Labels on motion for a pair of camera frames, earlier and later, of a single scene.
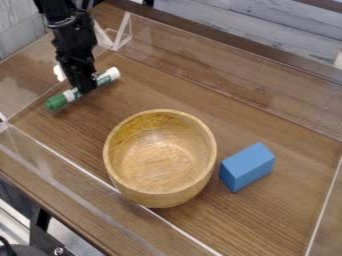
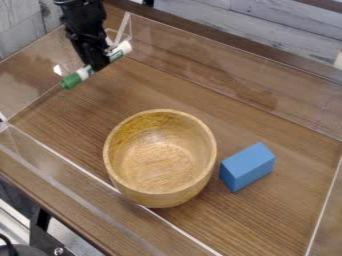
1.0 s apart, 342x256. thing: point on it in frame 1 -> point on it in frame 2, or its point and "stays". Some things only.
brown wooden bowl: [160, 155] stays
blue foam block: [247, 167] stays
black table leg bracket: [41, 239] stays
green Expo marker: [58, 101] -> [73, 78]
